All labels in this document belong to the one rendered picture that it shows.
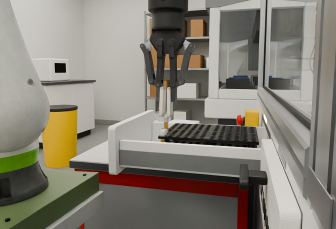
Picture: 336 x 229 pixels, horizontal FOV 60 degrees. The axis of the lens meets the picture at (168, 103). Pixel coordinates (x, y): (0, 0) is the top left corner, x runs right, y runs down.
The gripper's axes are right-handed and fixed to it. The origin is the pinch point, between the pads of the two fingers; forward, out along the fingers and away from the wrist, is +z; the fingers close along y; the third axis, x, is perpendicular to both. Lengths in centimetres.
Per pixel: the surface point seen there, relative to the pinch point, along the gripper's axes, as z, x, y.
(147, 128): 9.5, -13.0, 8.9
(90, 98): 41, -355, 222
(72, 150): 83, -212, 163
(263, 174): 6.3, 26.6, -20.8
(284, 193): 4.6, 36.6, -22.1
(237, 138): 7.5, 0.7, -16.8
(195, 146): 8.4, 7.2, -8.5
